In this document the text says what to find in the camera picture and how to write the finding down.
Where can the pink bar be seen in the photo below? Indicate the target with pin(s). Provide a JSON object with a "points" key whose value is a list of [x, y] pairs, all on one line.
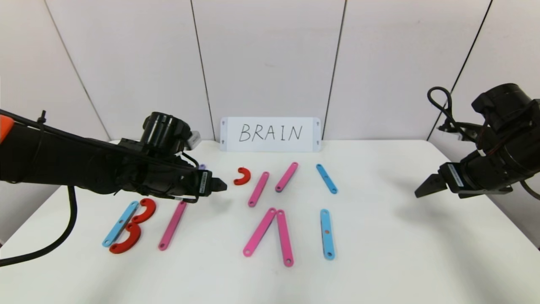
{"points": [[284, 237], [260, 232], [173, 226], [258, 188], [287, 177]]}

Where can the medium red arc piece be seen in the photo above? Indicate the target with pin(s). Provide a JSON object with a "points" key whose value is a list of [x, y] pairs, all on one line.
{"points": [[151, 207]]}

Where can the large red arc piece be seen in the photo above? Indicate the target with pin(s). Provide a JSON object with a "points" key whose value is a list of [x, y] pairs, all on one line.
{"points": [[134, 238]]}

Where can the blue bar with three holes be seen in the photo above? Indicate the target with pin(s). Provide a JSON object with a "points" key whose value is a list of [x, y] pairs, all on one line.
{"points": [[328, 242]]}

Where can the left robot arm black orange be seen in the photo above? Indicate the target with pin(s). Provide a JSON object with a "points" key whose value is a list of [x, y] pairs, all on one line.
{"points": [[63, 162]]}

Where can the long blue flat bar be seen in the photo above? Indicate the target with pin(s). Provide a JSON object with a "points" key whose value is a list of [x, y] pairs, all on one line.
{"points": [[121, 223]]}

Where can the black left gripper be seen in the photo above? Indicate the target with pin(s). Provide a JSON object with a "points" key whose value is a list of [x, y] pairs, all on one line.
{"points": [[204, 183]]}

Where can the short blue flat bar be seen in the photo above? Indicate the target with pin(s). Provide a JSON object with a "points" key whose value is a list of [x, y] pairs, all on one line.
{"points": [[327, 179]]}

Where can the white BRAIN sign card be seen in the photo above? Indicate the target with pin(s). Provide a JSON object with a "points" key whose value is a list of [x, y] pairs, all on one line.
{"points": [[270, 145]]}

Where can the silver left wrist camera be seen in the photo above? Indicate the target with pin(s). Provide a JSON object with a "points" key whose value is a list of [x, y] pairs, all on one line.
{"points": [[193, 140]]}

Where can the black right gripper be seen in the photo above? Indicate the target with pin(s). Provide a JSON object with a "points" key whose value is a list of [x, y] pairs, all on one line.
{"points": [[454, 176]]}

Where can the small red arc piece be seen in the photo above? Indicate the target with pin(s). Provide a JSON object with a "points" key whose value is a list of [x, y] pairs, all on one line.
{"points": [[247, 175]]}

